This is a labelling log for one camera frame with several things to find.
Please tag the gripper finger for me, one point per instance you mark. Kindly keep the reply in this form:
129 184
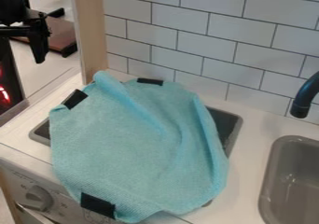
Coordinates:
40 47

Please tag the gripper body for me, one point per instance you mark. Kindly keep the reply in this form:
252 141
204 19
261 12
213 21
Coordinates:
14 6

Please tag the brown wooden board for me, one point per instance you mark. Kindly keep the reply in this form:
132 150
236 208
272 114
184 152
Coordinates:
62 34

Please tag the teal cloth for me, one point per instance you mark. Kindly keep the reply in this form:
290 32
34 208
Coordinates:
137 146

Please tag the toy stove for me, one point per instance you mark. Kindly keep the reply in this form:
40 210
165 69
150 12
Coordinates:
226 125

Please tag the tap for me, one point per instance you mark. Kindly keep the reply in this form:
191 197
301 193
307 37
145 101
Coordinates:
303 98

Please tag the toy sink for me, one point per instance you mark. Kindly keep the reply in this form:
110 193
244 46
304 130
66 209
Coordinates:
293 181

